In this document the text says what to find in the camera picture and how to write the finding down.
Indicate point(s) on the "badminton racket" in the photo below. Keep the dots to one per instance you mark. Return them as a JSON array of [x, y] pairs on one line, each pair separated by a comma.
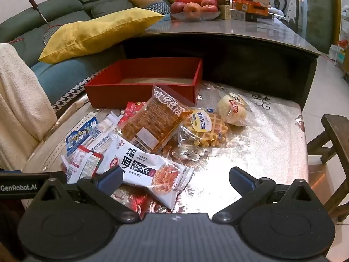
[[50, 34]]

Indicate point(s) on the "white noodle snack packet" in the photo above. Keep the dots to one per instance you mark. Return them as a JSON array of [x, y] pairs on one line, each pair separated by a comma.
[[136, 166]]

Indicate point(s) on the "red cardboard box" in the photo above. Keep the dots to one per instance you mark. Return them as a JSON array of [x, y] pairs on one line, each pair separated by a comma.
[[141, 92]]

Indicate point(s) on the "blue snack packet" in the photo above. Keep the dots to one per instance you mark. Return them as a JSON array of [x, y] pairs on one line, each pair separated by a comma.
[[79, 136]]

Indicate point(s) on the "wooden stool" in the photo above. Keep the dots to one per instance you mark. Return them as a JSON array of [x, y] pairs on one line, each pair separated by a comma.
[[336, 133]]

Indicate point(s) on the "white storage rack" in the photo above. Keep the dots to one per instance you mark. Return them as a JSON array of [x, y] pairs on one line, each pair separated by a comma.
[[339, 54]]

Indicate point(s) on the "dark wooden chair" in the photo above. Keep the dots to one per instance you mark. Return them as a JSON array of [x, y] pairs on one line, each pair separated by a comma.
[[276, 0]]

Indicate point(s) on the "orange flat box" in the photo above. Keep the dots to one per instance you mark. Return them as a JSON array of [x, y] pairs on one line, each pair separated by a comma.
[[249, 7]]

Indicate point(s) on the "beige small carton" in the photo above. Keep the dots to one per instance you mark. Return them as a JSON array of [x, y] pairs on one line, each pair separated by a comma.
[[224, 12]]

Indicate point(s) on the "grey flat box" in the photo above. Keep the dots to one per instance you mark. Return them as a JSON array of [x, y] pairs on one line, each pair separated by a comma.
[[245, 17]]

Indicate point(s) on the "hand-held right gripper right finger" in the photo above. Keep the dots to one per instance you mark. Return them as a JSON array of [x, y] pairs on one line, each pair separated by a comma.
[[242, 181]]

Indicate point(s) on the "teal sofa seat cover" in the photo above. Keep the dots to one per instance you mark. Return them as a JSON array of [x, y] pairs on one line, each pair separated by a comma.
[[62, 79]]

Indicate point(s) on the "clear brown bread packet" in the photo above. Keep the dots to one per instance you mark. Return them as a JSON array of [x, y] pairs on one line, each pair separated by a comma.
[[152, 117]]

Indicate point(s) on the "red candy packet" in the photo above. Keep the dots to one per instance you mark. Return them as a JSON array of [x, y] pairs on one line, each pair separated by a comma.
[[131, 112]]

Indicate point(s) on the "green sofa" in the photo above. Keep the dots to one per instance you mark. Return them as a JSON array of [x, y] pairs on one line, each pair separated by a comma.
[[54, 8]]

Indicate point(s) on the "grey coffee table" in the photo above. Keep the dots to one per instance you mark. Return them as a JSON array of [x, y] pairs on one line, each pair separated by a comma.
[[245, 60]]

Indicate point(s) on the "clear waffle packet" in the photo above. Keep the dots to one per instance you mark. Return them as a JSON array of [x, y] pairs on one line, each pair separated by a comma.
[[204, 131]]

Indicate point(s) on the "dark patterned pillow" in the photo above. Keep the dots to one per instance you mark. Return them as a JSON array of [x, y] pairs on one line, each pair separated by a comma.
[[158, 7]]

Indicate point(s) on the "white crumpled wrapper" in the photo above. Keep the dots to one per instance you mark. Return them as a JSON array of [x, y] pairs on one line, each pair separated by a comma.
[[109, 122]]

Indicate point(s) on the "yellow pillow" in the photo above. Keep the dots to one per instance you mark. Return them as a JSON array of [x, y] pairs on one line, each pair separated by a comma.
[[98, 32]]

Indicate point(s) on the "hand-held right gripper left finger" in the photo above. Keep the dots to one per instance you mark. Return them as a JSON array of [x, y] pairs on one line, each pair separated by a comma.
[[112, 176]]

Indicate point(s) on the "white red-trim packet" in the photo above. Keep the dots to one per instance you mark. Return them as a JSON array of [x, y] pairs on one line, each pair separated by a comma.
[[84, 163]]

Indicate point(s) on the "white blue-print packet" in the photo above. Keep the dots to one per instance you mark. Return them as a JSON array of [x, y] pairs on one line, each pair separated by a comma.
[[103, 142]]

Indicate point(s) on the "glass fruit plate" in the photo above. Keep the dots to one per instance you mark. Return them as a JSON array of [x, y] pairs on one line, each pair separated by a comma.
[[195, 16]]

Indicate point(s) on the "cream blanket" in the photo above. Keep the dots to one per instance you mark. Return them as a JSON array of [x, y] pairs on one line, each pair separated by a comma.
[[19, 101]]

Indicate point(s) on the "dark-top small carton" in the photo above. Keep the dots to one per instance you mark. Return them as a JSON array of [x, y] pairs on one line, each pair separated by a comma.
[[223, 0]]

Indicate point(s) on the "red apple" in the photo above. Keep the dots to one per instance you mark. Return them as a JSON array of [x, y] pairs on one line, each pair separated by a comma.
[[177, 7], [209, 2], [192, 7], [213, 8]]

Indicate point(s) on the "round bun packet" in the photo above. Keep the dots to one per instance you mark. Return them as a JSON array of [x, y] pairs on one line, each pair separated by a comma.
[[231, 109]]

